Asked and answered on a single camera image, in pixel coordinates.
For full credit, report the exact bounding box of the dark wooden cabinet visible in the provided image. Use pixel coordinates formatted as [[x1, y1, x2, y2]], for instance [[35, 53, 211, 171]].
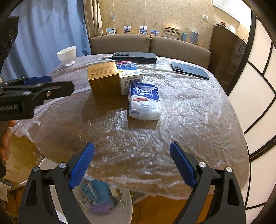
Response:
[[208, 25, 247, 91]]

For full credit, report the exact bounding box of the white footed cup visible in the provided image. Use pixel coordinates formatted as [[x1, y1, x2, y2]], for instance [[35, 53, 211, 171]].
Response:
[[57, 46, 76, 67]]

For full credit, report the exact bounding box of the beige paper ball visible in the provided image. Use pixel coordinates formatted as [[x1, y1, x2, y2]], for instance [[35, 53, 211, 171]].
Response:
[[110, 187, 120, 198]]

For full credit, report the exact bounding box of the white medicine box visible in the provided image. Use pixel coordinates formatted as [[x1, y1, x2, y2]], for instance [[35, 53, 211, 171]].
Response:
[[78, 199, 91, 212]]

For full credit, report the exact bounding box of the blue cylinder container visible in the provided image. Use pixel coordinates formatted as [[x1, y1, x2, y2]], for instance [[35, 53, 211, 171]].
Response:
[[181, 33, 187, 42]]

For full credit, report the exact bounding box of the black flat box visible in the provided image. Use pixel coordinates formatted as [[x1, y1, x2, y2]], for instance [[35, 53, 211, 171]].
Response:
[[112, 52, 157, 63]]

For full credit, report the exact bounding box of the dark blue smartphone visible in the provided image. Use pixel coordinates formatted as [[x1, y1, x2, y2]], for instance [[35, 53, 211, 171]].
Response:
[[170, 62, 210, 80]]

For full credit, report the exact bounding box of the purple hair roller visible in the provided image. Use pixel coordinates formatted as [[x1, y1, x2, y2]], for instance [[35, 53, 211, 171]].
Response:
[[91, 204, 111, 215]]

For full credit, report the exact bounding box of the gold cardboard box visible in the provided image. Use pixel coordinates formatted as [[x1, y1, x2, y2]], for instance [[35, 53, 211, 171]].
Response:
[[87, 61, 120, 98]]

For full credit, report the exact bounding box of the blue curtain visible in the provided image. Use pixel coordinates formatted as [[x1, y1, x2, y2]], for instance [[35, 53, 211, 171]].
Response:
[[1, 1, 91, 81]]

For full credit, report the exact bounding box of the beige curtain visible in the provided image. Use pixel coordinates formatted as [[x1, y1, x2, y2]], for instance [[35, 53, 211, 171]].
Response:
[[83, 0, 103, 40]]

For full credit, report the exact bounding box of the stack of books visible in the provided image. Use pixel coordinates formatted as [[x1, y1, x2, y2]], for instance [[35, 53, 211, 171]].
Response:
[[163, 27, 182, 40]]

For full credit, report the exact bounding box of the person left hand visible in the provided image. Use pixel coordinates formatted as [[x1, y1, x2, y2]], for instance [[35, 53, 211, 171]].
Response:
[[0, 120, 16, 162]]

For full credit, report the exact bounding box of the teal white box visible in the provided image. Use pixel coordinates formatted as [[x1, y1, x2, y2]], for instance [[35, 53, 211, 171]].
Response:
[[80, 182, 99, 202]]

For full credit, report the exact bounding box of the white blue carton box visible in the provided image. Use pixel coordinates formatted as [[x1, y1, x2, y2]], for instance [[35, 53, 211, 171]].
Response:
[[116, 61, 143, 96]]

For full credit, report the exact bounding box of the brown sofa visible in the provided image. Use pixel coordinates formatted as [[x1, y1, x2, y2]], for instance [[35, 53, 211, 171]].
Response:
[[90, 34, 211, 68]]

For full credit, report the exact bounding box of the grey speaker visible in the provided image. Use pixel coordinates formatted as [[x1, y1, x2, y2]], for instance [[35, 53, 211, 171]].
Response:
[[189, 31, 199, 45]]

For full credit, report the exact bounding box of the blue white tissue pack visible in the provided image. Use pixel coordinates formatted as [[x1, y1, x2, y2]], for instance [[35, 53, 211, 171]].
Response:
[[128, 82, 162, 121]]

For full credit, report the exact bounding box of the photo card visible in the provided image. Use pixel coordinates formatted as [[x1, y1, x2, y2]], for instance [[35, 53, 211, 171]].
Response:
[[123, 25, 131, 34], [106, 28, 116, 35], [151, 29, 160, 36], [139, 25, 147, 34]]

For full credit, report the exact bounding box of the white trash bin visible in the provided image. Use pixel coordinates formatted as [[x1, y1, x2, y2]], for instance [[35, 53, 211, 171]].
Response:
[[38, 157, 134, 224]]

